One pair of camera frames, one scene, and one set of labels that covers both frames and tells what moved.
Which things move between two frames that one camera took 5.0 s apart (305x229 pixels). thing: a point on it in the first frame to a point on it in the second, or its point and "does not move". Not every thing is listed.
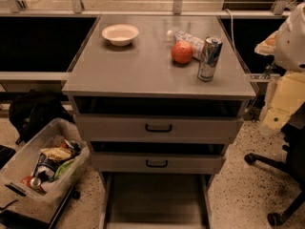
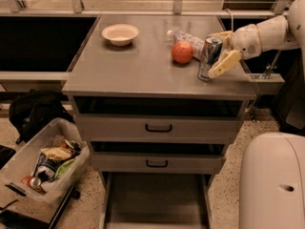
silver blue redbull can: (209, 58) does not move
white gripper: (292, 47) to (245, 42)
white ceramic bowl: (120, 34) does not move
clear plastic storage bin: (51, 160) does not move
